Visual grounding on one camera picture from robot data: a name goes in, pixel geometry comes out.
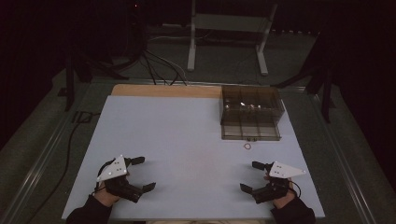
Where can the white table cover sheet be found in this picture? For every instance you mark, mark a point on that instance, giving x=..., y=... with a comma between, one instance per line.
x=186, y=140

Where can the person's right hand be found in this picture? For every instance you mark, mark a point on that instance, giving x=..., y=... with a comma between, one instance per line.
x=285, y=201

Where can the person's left hand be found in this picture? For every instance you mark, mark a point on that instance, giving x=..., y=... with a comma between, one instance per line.
x=104, y=196

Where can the small shiny items in box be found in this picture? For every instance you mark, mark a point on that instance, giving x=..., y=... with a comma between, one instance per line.
x=246, y=105

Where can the white metal stand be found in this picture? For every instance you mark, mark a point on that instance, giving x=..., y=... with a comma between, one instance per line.
x=230, y=22

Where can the black tripod stand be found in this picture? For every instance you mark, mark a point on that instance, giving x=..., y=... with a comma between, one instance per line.
x=70, y=81
x=325, y=87

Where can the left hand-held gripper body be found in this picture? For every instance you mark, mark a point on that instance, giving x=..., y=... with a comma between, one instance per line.
x=120, y=186

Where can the clear brown drawer organizer box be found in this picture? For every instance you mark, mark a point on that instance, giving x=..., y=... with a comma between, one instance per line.
x=250, y=115

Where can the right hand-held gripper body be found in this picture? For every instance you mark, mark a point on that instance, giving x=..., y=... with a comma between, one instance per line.
x=274, y=190

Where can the red rubber band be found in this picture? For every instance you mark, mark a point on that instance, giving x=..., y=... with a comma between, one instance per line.
x=244, y=146

